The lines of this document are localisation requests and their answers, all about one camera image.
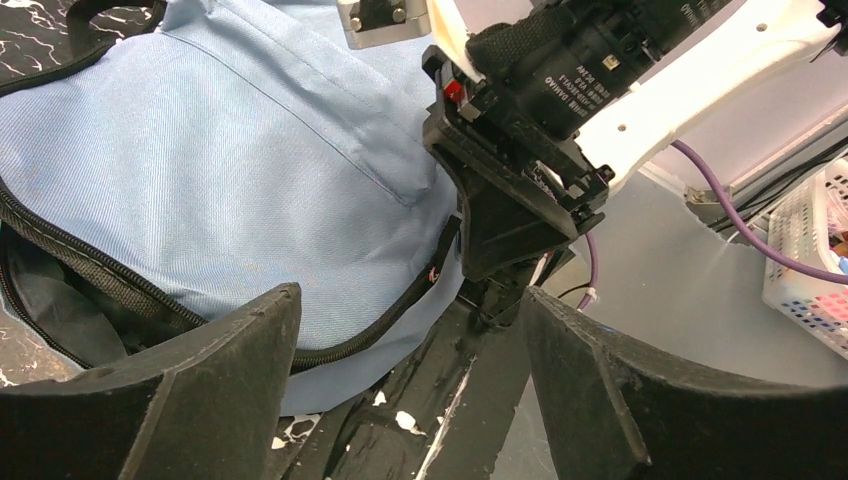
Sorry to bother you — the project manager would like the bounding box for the blue student backpack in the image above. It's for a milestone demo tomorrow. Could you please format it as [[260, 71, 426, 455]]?
[[1, 1, 464, 416]]

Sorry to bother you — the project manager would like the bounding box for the white plastic basket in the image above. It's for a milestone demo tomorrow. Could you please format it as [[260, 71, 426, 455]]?
[[762, 157, 847, 357]]

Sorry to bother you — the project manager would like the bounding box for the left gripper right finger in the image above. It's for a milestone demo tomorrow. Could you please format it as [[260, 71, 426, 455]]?
[[519, 287, 847, 479]]

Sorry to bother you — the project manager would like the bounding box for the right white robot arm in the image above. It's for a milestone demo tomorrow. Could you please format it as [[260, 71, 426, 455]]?
[[422, 1, 847, 281]]

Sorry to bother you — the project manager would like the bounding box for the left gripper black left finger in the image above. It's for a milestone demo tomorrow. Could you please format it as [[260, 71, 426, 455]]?
[[1, 283, 301, 479]]

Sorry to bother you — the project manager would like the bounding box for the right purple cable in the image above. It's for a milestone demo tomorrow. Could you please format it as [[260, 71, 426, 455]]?
[[574, 139, 848, 313]]

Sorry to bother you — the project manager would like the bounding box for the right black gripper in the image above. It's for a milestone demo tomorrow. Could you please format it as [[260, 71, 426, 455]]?
[[422, 45, 613, 281]]

